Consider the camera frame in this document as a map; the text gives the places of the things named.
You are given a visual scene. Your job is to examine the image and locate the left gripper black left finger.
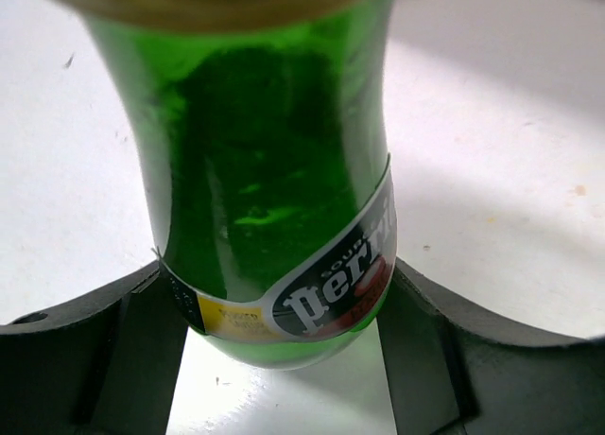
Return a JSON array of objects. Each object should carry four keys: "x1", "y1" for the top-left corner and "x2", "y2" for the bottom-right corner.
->
[{"x1": 1, "y1": 263, "x2": 187, "y2": 434}]

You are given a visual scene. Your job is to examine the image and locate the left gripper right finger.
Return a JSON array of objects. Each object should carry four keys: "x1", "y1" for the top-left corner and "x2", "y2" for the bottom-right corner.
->
[{"x1": 378, "y1": 261, "x2": 604, "y2": 434}]

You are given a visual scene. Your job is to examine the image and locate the green glass bottle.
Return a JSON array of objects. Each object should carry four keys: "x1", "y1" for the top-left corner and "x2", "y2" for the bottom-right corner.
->
[{"x1": 58, "y1": 0, "x2": 397, "y2": 369}]

